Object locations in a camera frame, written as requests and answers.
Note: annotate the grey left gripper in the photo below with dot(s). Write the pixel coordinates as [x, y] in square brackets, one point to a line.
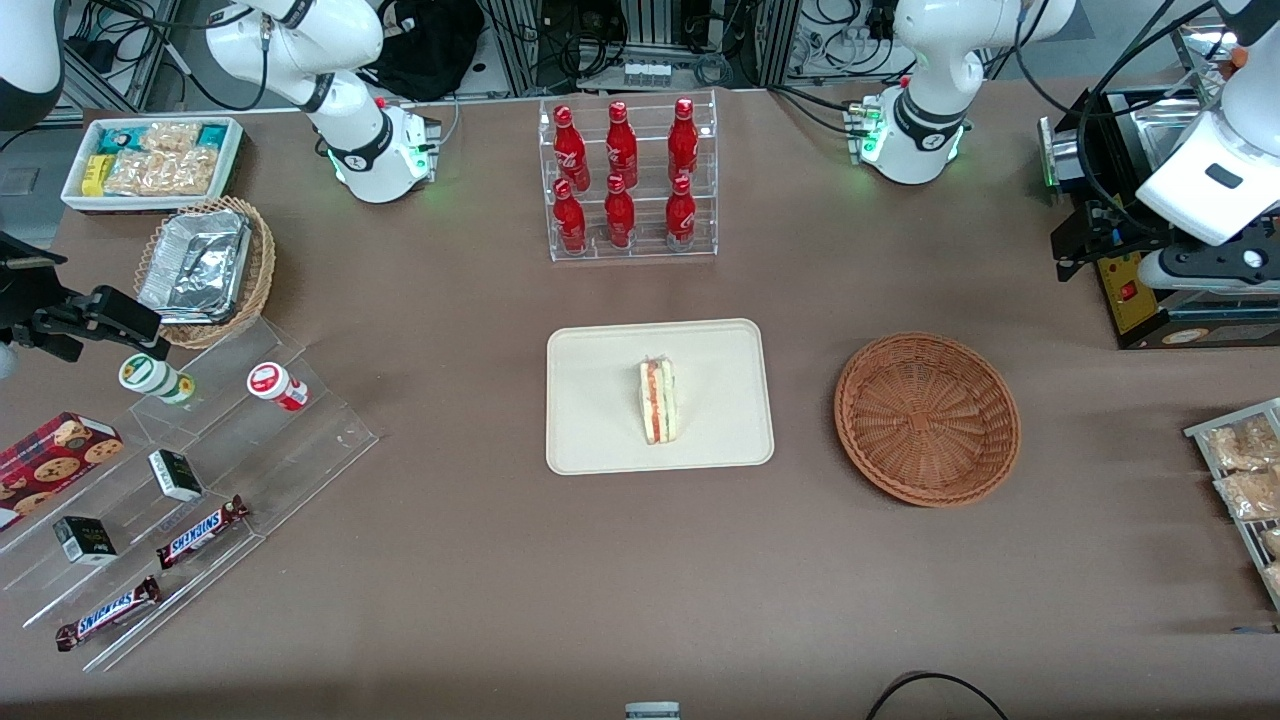
[1122, 231]

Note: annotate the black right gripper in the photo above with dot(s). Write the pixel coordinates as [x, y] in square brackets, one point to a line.
[22, 293]

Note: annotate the triangular sandwich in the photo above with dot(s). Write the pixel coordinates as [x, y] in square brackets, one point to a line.
[658, 402]

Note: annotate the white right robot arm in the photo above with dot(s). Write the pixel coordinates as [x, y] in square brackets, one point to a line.
[300, 40]

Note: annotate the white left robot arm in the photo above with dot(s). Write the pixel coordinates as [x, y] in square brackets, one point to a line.
[1220, 150]

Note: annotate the aluminium foil tray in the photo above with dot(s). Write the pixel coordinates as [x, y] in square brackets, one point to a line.
[195, 265]

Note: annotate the oval light wicker basket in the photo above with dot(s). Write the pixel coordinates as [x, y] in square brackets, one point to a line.
[262, 270]

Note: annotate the shiny metal tray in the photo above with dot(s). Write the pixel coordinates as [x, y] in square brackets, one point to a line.
[1200, 60]

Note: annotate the round brown wicker basket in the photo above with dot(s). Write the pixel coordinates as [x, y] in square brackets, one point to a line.
[925, 420]

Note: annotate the cream rectangular tray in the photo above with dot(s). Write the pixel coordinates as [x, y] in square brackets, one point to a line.
[600, 400]

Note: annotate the green and white cup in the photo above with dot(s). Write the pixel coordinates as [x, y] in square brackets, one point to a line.
[155, 378]

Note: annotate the red tartan cookie box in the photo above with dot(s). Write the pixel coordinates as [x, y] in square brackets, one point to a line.
[50, 462]

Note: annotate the yellow snack packet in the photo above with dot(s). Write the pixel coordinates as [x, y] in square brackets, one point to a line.
[97, 175]

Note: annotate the small black box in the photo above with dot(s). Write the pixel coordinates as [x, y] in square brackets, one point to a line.
[176, 475]
[85, 541]

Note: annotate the clear cracker bag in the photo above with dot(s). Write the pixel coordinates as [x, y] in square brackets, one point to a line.
[170, 137]
[165, 172]

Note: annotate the teal snack packet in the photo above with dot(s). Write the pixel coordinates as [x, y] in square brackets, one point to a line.
[213, 135]
[118, 138]

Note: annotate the red and white cup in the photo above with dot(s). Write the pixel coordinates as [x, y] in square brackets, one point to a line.
[278, 386]

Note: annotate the white rectangular bin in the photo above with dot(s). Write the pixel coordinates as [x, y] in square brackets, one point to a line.
[232, 165]

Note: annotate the Snickers chocolate bar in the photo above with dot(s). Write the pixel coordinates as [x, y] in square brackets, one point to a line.
[200, 533]
[108, 613]

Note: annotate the clear acrylic stepped shelf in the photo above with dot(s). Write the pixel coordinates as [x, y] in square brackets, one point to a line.
[290, 450]

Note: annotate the clear nut snack bag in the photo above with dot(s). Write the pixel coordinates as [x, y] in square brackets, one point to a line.
[1240, 445]
[1274, 580]
[1271, 542]
[1250, 495]

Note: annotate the red cola bottle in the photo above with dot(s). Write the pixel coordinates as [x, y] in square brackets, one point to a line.
[683, 145]
[621, 148]
[568, 150]
[619, 218]
[569, 220]
[681, 218]

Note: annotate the black bag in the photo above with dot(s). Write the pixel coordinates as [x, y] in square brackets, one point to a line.
[430, 50]

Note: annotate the clear acrylic bottle rack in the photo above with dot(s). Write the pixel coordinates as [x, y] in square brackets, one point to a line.
[645, 250]

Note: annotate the white power strip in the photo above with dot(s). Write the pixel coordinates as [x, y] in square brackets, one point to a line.
[646, 74]

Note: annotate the small white grey device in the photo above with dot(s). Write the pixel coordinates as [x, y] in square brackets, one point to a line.
[652, 712]

